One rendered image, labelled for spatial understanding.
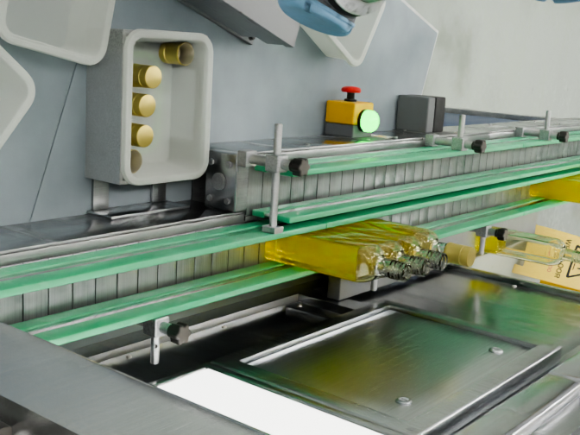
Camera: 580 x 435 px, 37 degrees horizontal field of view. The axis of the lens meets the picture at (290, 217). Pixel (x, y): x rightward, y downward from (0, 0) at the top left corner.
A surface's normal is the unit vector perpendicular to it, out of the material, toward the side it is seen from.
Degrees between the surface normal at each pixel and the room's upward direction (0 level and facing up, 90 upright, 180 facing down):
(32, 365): 90
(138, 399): 90
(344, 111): 90
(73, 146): 0
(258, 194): 0
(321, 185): 0
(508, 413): 90
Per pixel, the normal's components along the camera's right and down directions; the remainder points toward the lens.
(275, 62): 0.78, 0.17
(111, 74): -0.62, 0.11
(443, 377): 0.06, -0.98
